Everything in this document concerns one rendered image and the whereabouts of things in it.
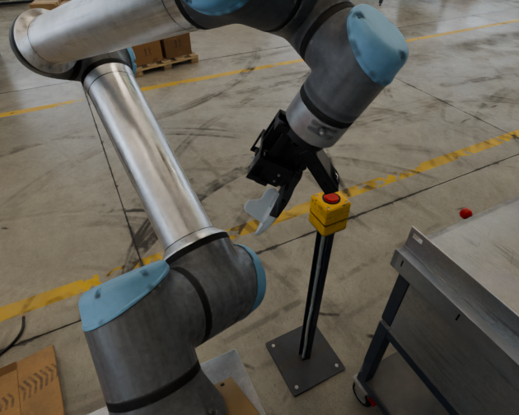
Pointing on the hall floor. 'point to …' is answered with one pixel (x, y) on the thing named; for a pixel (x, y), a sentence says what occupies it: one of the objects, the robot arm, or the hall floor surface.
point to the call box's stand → (308, 333)
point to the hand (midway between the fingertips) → (262, 204)
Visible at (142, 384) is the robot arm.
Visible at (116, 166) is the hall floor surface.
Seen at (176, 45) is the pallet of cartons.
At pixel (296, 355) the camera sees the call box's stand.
